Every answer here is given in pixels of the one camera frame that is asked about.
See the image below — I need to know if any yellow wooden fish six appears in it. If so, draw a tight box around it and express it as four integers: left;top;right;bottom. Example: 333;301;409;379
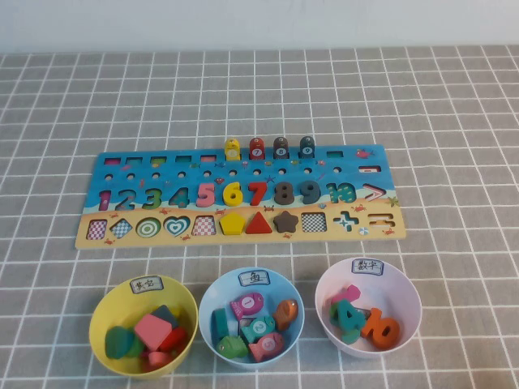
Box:
224;138;242;162

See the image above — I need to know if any slate grey wooden shape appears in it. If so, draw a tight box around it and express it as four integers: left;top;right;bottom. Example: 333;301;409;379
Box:
151;304;181;328

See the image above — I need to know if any teal wooden number four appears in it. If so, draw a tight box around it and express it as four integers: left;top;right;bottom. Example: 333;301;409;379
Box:
334;299;368;331

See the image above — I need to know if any yellow plastic bowl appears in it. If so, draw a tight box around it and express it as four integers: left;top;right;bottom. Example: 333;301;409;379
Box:
88;275;199;380

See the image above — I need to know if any green wooden fish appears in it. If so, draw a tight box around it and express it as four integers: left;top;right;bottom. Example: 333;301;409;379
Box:
215;335;250;360

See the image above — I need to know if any pink wooden fish one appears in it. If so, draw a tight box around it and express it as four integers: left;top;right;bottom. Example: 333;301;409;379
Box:
229;292;266;319

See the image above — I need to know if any light blue plastic bowl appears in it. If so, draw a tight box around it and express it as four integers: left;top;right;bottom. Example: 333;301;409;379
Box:
198;267;306;370

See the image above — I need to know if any red wooden fish seven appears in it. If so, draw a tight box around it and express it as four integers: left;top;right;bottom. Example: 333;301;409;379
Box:
248;136;266;160

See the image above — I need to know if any red wooden triangle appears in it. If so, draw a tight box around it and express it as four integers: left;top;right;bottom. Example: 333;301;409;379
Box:
245;211;274;236

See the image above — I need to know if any grey grid tablecloth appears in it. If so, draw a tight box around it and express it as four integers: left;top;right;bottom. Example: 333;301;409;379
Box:
0;45;519;389

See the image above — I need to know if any orange wooden fish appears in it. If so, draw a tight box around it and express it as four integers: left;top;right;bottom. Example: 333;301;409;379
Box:
272;298;300;331

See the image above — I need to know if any pink wooden number five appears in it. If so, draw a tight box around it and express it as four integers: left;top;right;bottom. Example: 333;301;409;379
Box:
195;182;217;207

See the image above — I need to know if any pink wooden fish five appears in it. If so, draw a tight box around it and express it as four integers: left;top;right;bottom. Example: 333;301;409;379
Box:
247;332;285;363

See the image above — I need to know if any pink plastic bowl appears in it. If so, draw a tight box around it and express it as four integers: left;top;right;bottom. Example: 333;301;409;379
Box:
315;257;422;361

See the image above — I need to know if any dark blue wooden fish nine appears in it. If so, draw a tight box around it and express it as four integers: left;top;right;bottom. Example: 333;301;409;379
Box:
299;135;317;159

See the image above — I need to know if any paper label on yellow bowl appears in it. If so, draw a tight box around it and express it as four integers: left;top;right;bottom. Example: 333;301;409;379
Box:
129;276;165;294

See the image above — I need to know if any red wooden number seven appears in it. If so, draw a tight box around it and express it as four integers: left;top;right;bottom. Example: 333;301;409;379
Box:
247;182;269;207

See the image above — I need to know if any teal wooden fish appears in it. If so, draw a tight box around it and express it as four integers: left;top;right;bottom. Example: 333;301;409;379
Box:
210;307;230;341

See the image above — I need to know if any yellow wooden number six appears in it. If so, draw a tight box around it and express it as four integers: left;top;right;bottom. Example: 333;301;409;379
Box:
224;181;245;207

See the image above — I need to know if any green wooden shape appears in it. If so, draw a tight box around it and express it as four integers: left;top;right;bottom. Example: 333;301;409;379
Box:
126;336;146;358

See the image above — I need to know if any wooden number puzzle board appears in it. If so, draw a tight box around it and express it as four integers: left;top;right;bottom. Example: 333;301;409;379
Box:
74;143;408;250

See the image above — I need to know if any paper label on pink bowl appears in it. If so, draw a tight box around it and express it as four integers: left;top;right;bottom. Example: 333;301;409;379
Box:
351;258;385;276

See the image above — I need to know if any brown wooden fish eight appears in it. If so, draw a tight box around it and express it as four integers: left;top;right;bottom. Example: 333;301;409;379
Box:
272;136;290;160

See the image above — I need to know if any red wooden shape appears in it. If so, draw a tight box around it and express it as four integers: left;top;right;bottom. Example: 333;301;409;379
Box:
158;327;189;353

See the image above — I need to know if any dark green wooden heart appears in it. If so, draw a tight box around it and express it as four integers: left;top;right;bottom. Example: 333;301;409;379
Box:
105;326;135;361

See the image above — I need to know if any pink wooden square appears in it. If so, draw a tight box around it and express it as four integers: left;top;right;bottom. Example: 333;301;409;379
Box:
133;313;174;350

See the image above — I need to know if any pink wooden number piece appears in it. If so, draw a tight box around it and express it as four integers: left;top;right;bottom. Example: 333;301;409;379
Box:
331;284;362;306

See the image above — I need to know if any paper label on blue bowl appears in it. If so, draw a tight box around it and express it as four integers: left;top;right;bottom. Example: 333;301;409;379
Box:
238;270;271;289

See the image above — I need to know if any brown wooden star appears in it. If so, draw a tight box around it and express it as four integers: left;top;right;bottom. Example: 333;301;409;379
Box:
272;210;301;235

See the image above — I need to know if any teal wooden number piece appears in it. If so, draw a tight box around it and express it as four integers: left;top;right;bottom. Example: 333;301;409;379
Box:
339;327;362;345

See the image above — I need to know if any teal wooden fish two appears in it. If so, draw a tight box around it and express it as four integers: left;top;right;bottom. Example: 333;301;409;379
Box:
241;314;277;344

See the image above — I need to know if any pink wooden shape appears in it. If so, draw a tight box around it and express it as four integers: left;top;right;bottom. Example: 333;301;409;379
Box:
140;350;172;373

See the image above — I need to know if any dark blue wooden number nine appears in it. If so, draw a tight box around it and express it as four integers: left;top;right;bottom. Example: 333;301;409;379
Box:
299;180;323;205

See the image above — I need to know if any yellow wooden pentagon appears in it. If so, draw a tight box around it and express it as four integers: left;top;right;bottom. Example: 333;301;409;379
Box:
219;211;245;237

